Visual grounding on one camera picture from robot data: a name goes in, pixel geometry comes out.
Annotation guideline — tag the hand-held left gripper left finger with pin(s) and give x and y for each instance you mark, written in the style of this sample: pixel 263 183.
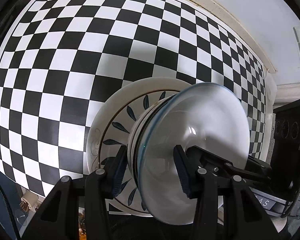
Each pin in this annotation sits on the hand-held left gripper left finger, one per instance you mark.
pixel 118 177

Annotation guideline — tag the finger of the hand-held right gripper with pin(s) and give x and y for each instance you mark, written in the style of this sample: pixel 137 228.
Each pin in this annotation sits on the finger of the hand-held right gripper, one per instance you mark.
pixel 210 158
pixel 260 165

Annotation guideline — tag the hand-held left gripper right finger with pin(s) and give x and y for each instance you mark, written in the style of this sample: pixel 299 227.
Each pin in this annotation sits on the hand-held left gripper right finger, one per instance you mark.
pixel 183 177

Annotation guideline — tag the white bowl with thin rim line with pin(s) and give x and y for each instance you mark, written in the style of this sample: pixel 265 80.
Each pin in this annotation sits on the white bowl with thin rim line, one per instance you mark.
pixel 133 140

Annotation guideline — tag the large white grey-floral plate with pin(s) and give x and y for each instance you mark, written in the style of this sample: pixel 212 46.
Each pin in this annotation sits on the large white grey-floral plate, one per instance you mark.
pixel 97 130

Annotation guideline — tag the white plate with blue leaves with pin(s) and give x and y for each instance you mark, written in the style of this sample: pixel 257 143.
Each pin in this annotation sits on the white plate with blue leaves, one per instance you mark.
pixel 120 120

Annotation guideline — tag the grey labelled box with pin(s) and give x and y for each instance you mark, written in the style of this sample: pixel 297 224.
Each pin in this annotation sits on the grey labelled box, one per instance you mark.
pixel 272 203

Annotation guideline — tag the black appliance with round knobs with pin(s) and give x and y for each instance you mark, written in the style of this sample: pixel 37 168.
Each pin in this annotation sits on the black appliance with round knobs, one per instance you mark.
pixel 287 115

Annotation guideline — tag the white round dish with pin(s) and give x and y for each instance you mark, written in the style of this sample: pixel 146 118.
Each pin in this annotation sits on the white round dish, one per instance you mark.
pixel 277 223

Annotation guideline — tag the white plug adapter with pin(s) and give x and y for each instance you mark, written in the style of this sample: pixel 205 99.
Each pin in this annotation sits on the white plug adapter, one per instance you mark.
pixel 27 200

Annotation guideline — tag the clear glass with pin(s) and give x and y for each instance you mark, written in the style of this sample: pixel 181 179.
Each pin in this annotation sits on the clear glass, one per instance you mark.
pixel 20 217

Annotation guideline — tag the blue cabinet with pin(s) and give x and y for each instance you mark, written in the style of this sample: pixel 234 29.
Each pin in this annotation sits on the blue cabinet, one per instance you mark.
pixel 0 200

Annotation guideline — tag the black and white checkered mat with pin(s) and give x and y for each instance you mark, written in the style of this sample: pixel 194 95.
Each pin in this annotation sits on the black and white checkered mat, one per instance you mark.
pixel 65 67

